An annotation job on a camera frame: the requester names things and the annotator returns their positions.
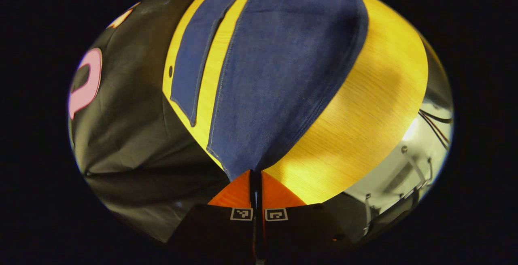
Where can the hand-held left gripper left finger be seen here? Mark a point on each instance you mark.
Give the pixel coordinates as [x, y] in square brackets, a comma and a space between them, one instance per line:
[218, 232]

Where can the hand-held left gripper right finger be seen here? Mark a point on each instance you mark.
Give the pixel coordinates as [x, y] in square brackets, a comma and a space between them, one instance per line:
[299, 232]

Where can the blue denim jeans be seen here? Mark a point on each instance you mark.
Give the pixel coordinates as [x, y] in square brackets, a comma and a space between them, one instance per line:
[283, 75]

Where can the black backdrop cloth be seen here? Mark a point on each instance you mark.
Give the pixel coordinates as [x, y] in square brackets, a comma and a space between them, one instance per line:
[133, 135]

